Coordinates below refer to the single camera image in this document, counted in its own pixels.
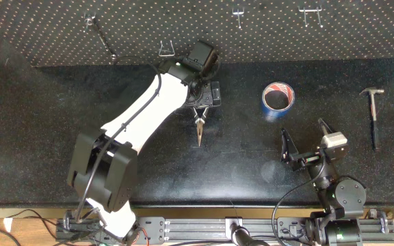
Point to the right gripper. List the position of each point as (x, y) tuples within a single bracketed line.
[(303, 160)]

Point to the pliers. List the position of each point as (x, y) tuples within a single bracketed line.
[(200, 130)]

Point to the wrench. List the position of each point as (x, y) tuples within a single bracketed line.
[(103, 39)]

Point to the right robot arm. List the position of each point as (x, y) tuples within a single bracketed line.
[(349, 196)]

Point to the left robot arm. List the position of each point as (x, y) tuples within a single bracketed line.
[(156, 112)]

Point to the black pegboard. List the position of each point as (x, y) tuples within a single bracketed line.
[(286, 41)]

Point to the roll of blue tape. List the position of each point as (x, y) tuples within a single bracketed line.
[(267, 108)]

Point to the hammer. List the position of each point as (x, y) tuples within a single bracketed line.
[(374, 112)]

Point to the metal hook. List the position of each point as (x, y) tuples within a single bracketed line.
[(238, 13), (166, 53), (305, 12), (89, 20)]

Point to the white paper tag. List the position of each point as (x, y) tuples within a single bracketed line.
[(8, 224)]

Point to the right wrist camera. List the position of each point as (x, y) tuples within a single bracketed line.
[(334, 140)]

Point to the mounting rail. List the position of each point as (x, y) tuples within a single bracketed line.
[(190, 230)]

